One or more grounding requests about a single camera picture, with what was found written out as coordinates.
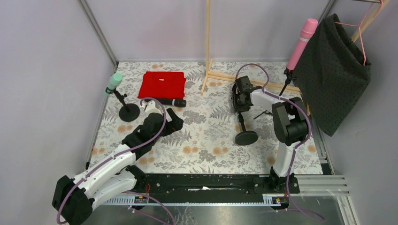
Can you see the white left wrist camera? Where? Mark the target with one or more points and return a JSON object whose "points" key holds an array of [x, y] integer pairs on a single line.
{"points": [[150, 107]]}

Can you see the pink microphone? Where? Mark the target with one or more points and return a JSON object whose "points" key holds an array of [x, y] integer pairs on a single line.
{"points": [[306, 33]]}

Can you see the red folded cloth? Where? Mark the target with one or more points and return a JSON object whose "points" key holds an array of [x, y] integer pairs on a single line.
{"points": [[163, 84]]}

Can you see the mint green microphone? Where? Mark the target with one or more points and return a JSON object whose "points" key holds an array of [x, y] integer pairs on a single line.
{"points": [[114, 81]]}

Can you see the black tripod mic stand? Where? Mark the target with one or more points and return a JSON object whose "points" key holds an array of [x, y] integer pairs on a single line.
{"points": [[288, 80]]}

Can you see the round-base mic stand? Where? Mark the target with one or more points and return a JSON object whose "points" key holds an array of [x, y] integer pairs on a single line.
{"points": [[128, 112], [245, 137]]}

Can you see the floral table mat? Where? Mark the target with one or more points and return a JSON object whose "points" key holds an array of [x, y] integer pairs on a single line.
{"points": [[206, 142]]}

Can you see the black microphone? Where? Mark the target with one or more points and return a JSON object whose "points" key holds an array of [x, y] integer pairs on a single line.
{"points": [[173, 102]]}

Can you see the dark dotted hanging garment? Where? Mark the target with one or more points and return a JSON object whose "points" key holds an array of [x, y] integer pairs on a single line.
{"points": [[332, 74]]}

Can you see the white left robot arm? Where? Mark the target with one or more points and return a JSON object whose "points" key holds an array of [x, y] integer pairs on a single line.
{"points": [[76, 198]]}

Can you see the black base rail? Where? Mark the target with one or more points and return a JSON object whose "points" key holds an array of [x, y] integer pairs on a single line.
{"points": [[208, 188]]}

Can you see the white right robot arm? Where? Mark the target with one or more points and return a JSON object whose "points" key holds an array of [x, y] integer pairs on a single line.
{"points": [[291, 125]]}

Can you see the pink clothes hanger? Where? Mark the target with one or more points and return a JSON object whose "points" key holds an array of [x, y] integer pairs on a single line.
{"points": [[374, 9]]}

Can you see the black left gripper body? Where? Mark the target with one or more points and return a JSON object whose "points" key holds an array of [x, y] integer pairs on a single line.
{"points": [[171, 123]]}

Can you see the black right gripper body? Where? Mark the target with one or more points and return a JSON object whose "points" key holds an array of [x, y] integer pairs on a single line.
{"points": [[237, 101]]}

